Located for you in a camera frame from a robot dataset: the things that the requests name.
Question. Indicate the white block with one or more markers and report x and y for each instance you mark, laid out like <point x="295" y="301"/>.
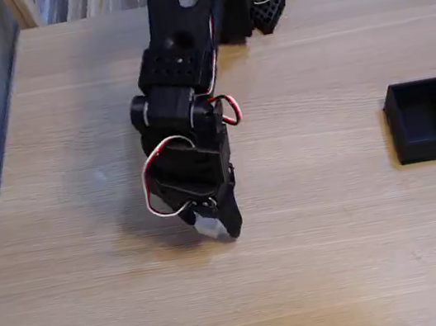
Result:
<point x="212" y="227"/>

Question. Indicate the black open box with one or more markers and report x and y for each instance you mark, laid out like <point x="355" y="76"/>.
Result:
<point x="422" y="120"/>

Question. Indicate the light wooden strip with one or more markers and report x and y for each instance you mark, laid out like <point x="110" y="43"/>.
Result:
<point x="20" y="12"/>

